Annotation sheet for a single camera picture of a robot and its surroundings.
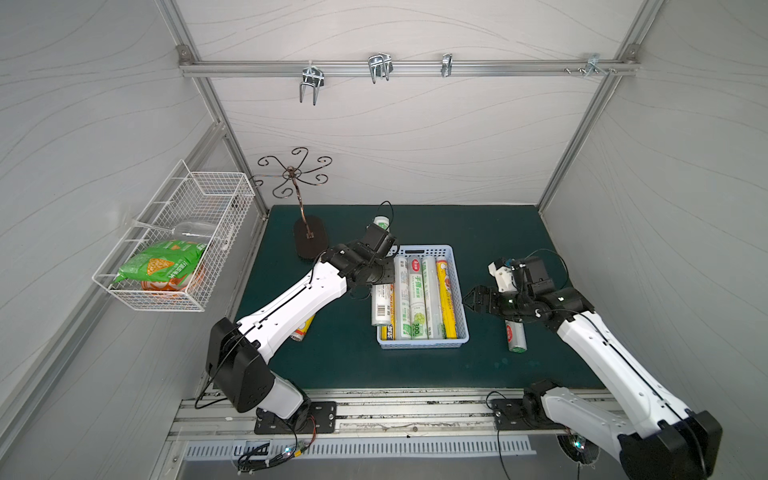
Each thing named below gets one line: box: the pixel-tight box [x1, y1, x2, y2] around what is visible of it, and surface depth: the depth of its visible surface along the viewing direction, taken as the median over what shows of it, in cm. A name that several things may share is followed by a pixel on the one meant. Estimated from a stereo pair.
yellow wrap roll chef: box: [436, 257, 457, 339], surface depth 93 cm
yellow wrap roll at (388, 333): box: [381, 324, 396, 341], surface depth 86 cm
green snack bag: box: [114, 240, 208, 283], surface depth 56 cm
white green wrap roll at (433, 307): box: [422, 257, 445, 340], surface depth 92 cm
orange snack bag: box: [141, 271, 194, 291], surface depth 57 cm
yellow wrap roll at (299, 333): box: [290, 314, 316, 342], surface depth 87 cm
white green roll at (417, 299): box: [408, 257, 429, 340], surface depth 92 cm
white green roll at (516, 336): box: [505, 319, 528, 354], surface depth 86 cm
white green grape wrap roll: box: [394, 255, 413, 340], surface depth 92 cm
